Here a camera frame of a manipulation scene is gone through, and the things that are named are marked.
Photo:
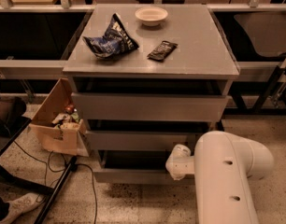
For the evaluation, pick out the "white shoe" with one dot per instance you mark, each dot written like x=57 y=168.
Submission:
x=11 y=210

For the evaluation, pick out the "black table leg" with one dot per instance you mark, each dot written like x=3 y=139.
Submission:
x=70 y=167

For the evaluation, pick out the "dark bag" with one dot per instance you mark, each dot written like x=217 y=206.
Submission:
x=10 y=110

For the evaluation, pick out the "cardboard box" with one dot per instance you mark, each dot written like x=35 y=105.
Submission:
x=72 y=142

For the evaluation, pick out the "grey top drawer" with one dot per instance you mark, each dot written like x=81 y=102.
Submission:
x=145 y=107

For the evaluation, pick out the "grey drawer cabinet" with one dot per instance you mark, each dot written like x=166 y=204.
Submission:
x=201 y=65

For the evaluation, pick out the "black snack bar wrapper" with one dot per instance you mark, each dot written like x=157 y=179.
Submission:
x=162 y=51

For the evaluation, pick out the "grey middle drawer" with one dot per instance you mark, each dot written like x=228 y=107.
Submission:
x=139 y=141

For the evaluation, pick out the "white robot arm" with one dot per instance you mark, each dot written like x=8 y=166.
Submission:
x=222 y=165

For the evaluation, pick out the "grey chair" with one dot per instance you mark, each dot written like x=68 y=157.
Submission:
x=267 y=33

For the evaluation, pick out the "blue chip bag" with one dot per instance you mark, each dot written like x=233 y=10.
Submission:
x=114 y=41

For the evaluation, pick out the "white bowl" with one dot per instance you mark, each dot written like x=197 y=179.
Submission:
x=151 y=16

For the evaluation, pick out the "grey drawer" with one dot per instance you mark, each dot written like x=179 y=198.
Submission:
x=139 y=141
x=145 y=107
x=136 y=167

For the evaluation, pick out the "grey bottom drawer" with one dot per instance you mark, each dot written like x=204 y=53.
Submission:
x=136 y=167

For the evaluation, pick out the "items in cardboard box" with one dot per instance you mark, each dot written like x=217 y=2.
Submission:
x=68 y=119

